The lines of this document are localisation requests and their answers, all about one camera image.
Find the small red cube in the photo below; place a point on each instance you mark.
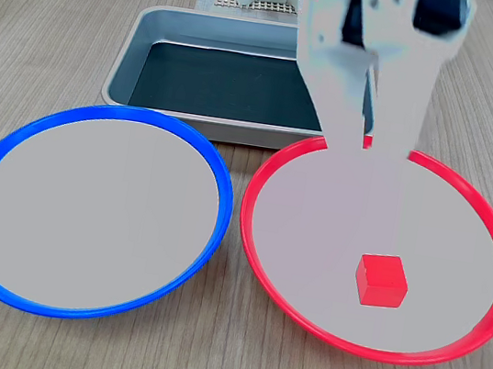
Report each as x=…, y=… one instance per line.
x=381, y=281

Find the black tray mat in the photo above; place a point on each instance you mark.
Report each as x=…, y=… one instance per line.
x=224, y=84

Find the steel tray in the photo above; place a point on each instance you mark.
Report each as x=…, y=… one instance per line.
x=127, y=64

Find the white plate with red rim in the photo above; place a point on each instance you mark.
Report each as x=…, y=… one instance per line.
x=311, y=250

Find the white plate with blue rim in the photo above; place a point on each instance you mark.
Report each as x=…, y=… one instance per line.
x=93, y=213

